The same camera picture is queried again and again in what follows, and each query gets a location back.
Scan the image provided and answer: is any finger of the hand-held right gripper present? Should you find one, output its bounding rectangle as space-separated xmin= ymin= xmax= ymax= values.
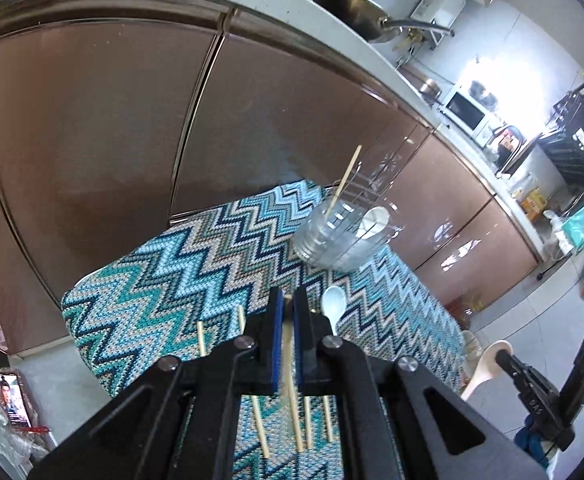
xmin=495 ymin=350 xmax=529 ymax=387

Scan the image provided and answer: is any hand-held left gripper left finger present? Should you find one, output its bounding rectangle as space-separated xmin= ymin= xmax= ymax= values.
xmin=32 ymin=287 xmax=285 ymax=480

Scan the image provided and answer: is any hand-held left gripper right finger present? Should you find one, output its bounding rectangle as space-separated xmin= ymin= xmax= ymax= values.
xmin=294 ymin=287 xmax=548 ymax=480

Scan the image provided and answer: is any white plastic spoon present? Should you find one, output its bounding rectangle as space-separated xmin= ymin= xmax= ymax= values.
xmin=354 ymin=206 xmax=390 ymax=241
xmin=320 ymin=285 xmax=345 ymax=336

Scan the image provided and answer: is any clear plastic utensil container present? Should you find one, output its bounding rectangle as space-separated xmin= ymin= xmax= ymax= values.
xmin=292 ymin=187 xmax=405 ymax=273

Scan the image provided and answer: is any person's right hand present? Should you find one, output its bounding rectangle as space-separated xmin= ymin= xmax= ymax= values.
xmin=516 ymin=426 xmax=555 ymax=467

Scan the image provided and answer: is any brown glossy cabinet door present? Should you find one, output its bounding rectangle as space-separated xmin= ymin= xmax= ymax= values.
xmin=0 ymin=19 xmax=223 ymax=356
xmin=386 ymin=125 xmax=495 ymax=286
xmin=414 ymin=195 xmax=543 ymax=313
xmin=171 ymin=10 xmax=433 ymax=223

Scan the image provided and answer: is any zigzag patterned teal cloth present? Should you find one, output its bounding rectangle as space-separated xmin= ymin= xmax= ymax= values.
xmin=60 ymin=179 xmax=465 ymax=480

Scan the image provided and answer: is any teal packet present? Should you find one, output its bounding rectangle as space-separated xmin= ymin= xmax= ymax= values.
xmin=561 ymin=200 xmax=584 ymax=250

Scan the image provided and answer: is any yellow box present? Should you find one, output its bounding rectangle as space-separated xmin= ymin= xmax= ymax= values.
xmin=519 ymin=187 xmax=549 ymax=219

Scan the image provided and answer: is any dark kettle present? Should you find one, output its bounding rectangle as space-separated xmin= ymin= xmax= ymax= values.
xmin=491 ymin=124 xmax=529 ymax=162

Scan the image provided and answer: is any black dish rack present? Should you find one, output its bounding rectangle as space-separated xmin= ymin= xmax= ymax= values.
xmin=536 ymin=71 xmax=584 ymax=203

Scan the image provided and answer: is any white microwave oven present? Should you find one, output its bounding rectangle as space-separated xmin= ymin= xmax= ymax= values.
xmin=442 ymin=85 xmax=504 ymax=142

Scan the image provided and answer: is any smartphone with lit screen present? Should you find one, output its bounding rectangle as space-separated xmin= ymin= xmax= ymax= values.
xmin=0 ymin=370 xmax=36 ymax=430

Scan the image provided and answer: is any small metal pot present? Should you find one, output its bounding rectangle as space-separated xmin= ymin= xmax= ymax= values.
xmin=418 ymin=77 xmax=444 ymax=102

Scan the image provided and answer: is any clear plastic bag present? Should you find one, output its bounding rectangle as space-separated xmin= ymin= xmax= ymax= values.
xmin=0 ymin=370 xmax=50 ymax=467

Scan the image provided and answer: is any metal wok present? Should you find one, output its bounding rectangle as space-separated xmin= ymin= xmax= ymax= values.
xmin=313 ymin=0 xmax=456 ymax=44

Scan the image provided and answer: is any white water heater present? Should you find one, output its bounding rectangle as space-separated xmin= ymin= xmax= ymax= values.
xmin=411 ymin=0 xmax=467 ymax=27

